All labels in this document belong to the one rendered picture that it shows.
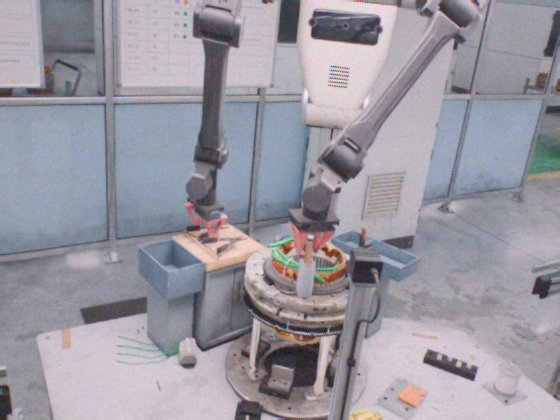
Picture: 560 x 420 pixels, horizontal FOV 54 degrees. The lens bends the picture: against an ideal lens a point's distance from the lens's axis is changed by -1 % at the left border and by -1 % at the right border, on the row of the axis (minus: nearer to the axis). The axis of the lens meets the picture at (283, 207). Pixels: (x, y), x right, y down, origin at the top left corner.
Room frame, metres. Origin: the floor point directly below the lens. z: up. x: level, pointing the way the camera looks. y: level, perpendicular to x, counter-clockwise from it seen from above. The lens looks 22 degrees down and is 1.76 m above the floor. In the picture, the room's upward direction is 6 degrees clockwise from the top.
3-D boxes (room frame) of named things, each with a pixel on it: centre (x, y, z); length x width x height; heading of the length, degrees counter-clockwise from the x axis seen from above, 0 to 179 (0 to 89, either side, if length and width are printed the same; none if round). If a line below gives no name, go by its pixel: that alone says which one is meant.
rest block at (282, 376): (1.13, -0.04, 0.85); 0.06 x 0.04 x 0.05; 75
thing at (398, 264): (1.49, -0.28, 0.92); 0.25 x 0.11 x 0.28; 50
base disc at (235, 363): (1.24, -0.08, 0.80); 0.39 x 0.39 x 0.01
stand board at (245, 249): (1.41, 0.17, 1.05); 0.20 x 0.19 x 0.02; 132
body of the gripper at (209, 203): (1.43, 0.22, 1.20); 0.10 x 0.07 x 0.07; 42
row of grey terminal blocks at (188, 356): (1.25, 0.22, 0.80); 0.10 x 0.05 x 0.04; 15
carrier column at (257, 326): (1.19, 0.03, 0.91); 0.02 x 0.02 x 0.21
